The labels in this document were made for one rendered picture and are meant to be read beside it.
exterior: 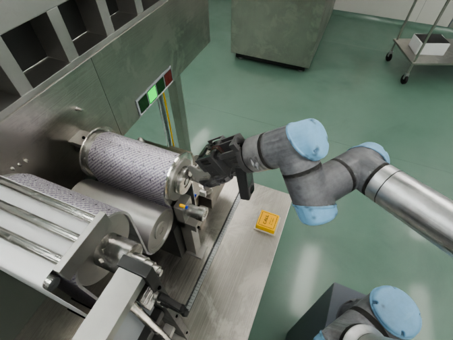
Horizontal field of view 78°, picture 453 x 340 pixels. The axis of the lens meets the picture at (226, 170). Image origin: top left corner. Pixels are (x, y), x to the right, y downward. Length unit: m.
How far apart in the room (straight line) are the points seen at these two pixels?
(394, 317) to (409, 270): 1.48
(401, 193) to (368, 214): 1.81
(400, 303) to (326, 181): 0.40
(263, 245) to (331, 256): 1.12
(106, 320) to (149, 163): 0.40
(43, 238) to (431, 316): 2.08
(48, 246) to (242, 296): 0.63
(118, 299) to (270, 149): 0.34
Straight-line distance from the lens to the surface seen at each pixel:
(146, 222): 0.71
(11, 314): 1.05
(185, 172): 0.71
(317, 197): 0.53
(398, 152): 2.93
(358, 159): 0.60
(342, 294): 1.04
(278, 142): 0.51
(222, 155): 0.60
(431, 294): 2.29
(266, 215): 1.06
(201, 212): 0.74
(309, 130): 0.49
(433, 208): 0.56
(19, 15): 0.77
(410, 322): 0.83
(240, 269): 0.99
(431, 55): 3.95
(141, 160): 0.73
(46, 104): 0.82
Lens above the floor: 1.84
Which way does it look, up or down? 51 degrees down
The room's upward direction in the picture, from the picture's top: straight up
